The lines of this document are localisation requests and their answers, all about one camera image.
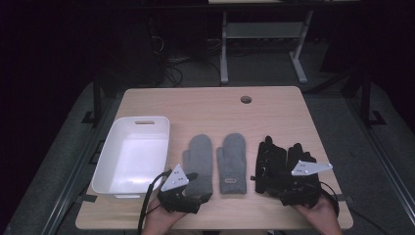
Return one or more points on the aluminium floor rail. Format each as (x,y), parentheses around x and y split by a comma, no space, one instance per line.
(70,192)
(388,169)

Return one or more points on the white plastic basket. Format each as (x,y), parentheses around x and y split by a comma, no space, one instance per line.
(137,156)

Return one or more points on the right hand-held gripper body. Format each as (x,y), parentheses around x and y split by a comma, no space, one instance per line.
(306,168)

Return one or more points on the white metal desk frame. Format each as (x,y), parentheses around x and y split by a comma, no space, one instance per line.
(223,49)

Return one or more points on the grey knit mitten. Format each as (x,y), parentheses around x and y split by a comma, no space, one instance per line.
(199,153)
(232,160)

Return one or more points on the black metal stand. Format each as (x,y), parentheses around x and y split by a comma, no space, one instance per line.
(97,98)
(366,98)

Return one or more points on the person's left hand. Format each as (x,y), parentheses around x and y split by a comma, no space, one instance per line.
(160,222)

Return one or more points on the grey tape strip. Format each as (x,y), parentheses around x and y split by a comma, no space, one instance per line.
(87,198)
(344,197)

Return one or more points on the black glove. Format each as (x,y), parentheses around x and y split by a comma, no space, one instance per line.
(270,163)
(298,153)

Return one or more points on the person's right hand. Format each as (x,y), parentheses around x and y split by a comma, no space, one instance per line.
(324,218)

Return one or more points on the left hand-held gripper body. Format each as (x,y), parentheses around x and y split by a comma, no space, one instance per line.
(176,181)

